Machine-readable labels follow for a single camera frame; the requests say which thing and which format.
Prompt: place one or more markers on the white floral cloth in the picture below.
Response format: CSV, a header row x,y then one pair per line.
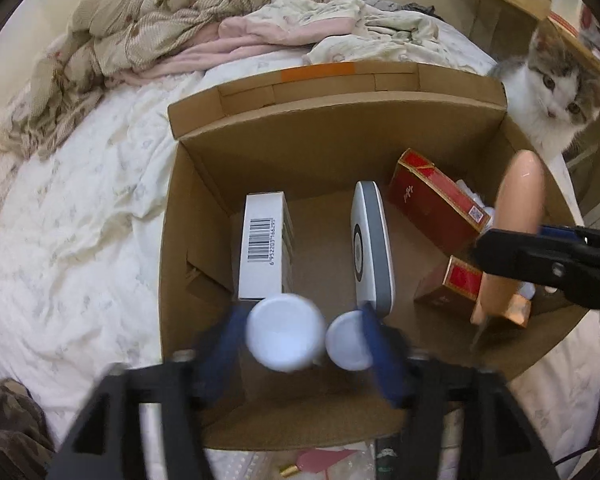
x,y
380,25

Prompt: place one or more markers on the white and tabby cat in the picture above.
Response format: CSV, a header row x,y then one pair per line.
x,y
555,85

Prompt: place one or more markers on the beige patterned quilt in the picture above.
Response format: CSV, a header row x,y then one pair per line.
x,y
155,10

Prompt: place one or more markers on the red box with barcode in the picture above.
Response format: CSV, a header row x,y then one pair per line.
x,y
430,205

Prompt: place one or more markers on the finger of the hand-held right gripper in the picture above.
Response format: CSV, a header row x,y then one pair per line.
x,y
520,255
565,232

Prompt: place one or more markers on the cardboard box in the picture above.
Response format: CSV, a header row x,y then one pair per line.
x,y
330,160

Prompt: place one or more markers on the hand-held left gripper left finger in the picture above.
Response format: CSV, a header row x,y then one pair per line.
x,y
222,360

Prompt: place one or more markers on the pink item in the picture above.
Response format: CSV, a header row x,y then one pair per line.
x,y
320,460

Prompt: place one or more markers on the white and grey device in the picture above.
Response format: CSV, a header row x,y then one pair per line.
x,y
372,260

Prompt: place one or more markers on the white box with barcode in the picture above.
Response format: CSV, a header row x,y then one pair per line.
x,y
265,260

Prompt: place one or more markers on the red box with gold emblem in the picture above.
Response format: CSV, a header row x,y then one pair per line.
x,y
455,280

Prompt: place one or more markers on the camouflage cloth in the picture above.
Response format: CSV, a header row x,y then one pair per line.
x,y
10,435

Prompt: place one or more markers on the small white round lid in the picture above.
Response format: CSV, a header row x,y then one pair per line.
x,y
345,342

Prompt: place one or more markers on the pink cloth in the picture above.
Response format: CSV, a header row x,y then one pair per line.
x,y
260,35

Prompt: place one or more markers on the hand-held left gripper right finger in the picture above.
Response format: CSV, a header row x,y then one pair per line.
x,y
387,370

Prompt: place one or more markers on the white and red box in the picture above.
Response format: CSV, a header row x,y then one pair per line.
x,y
570,5

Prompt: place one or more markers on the large white round lid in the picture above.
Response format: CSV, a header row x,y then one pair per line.
x,y
285,332

